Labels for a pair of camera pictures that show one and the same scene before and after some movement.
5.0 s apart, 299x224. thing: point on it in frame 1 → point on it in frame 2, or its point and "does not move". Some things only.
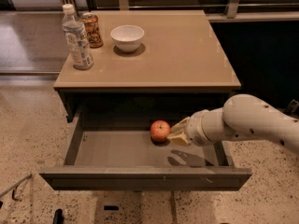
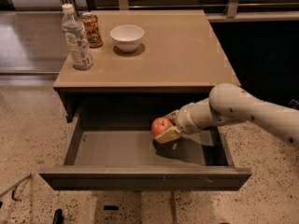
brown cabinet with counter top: (180, 68) does not move
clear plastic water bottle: (77, 38) does not move
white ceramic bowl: (127, 37) does not move
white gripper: (194, 129) → (184, 120)
